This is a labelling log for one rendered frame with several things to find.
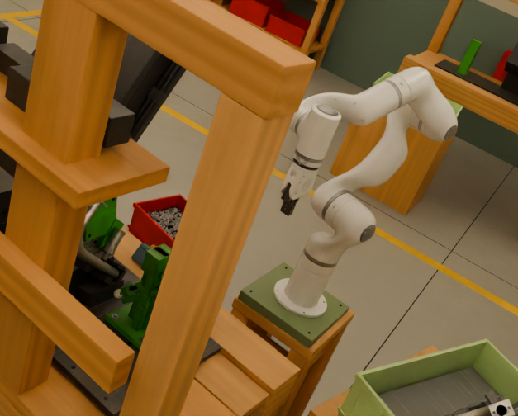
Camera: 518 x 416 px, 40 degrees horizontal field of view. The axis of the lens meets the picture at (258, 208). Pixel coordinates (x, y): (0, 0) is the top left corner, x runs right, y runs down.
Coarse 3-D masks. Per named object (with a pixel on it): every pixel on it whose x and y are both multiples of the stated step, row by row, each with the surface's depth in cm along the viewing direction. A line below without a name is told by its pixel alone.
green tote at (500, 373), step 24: (408, 360) 216; (432, 360) 224; (456, 360) 234; (480, 360) 241; (504, 360) 234; (360, 384) 202; (384, 384) 216; (408, 384) 225; (504, 384) 234; (360, 408) 204; (384, 408) 195
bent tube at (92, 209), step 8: (88, 208) 190; (96, 208) 191; (88, 216) 190; (80, 240) 190; (80, 248) 191; (80, 256) 192; (88, 256) 194; (96, 264) 198; (104, 264) 200; (104, 272) 202; (112, 272) 204
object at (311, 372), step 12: (252, 324) 240; (264, 336) 238; (336, 336) 246; (276, 348) 234; (324, 348) 246; (300, 360) 226; (312, 360) 231; (324, 360) 252; (300, 372) 228; (312, 372) 256; (300, 384) 235; (312, 384) 258; (288, 396) 234; (300, 396) 263; (288, 408) 241; (300, 408) 264
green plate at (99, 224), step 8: (112, 200) 200; (104, 208) 198; (112, 208) 201; (96, 216) 197; (104, 216) 199; (112, 216) 202; (88, 224) 195; (96, 224) 198; (104, 224) 200; (88, 232) 196; (96, 232) 199; (104, 232) 201; (88, 240) 197
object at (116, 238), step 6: (114, 228) 202; (114, 234) 202; (120, 234) 202; (108, 240) 202; (114, 240) 201; (120, 240) 202; (108, 246) 201; (114, 246) 201; (108, 252) 200; (114, 252) 202
